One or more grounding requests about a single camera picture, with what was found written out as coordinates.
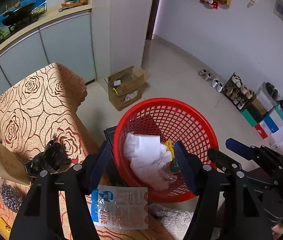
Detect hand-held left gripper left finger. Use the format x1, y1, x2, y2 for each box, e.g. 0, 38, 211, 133
9, 141, 112, 240

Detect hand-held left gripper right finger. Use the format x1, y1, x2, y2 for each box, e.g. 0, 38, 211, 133
173, 141, 274, 240

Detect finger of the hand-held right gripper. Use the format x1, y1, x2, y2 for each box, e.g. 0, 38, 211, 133
225, 138, 258, 161
207, 147, 243, 172

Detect yellow foam fruit net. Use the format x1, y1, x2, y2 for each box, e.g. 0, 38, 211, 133
164, 140, 180, 161

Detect white plastic bag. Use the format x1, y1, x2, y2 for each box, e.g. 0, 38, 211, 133
124, 132, 173, 190

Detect blue white snack packet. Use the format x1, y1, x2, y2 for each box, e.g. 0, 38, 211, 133
91, 184, 149, 230

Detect red plastic basket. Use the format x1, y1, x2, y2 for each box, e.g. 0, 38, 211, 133
113, 97, 219, 203

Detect steel wool scourer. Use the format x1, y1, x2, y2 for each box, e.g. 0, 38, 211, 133
0, 184, 24, 212

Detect black stool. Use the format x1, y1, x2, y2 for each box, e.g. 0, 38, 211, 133
103, 126, 122, 188

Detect stack of shoe boxes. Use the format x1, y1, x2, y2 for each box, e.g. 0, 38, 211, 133
240, 82, 283, 139

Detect black plastic bag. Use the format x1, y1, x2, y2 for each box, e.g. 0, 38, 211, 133
25, 134, 72, 178

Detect cardboard box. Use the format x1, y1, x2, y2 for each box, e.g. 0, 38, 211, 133
104, 66, 150, 111

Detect brown paper cup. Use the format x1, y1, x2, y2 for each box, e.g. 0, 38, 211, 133
0, 137, 32, 186

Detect yellow snack packet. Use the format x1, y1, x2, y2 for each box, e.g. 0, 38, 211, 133
0, 216, 12, 239

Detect kitchen counter cabinets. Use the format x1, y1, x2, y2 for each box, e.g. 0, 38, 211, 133
0, 0, 98, 110

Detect black wok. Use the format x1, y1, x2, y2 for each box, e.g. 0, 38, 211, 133
2, 2, 36, 27

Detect dark wooden door frame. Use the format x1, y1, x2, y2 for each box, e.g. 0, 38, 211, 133
146, 0, 164, 41

